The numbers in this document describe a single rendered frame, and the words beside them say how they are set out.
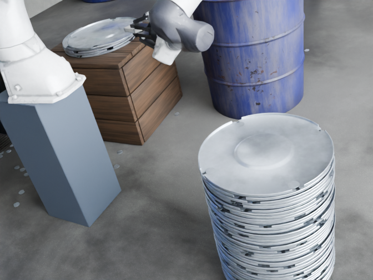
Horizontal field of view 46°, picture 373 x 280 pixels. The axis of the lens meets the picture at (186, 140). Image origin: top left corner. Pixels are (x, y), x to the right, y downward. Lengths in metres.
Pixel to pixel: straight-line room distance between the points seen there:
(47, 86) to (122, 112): 0.52
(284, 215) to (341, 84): 1.09
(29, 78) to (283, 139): 0.65
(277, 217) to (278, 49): 0.82
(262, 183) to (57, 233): 0.79
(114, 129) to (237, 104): 0.49
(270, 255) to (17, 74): 0.77
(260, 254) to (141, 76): 0.91
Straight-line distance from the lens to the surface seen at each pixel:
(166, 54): 1.29
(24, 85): 1.22
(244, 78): 1.61
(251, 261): 1.01
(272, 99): 1.67
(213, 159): 0.96
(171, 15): 1.16
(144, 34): 1.43
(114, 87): 1.60
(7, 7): 1.20
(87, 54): 1.67
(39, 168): 1.37
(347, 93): 1.84
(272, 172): 0.91
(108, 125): 1.73
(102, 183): 1.43
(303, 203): 0.90
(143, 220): 1.38
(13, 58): 1.21
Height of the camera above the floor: 0.93
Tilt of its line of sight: 34 degrees down
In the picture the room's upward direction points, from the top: 13 degrees counter-clockwise
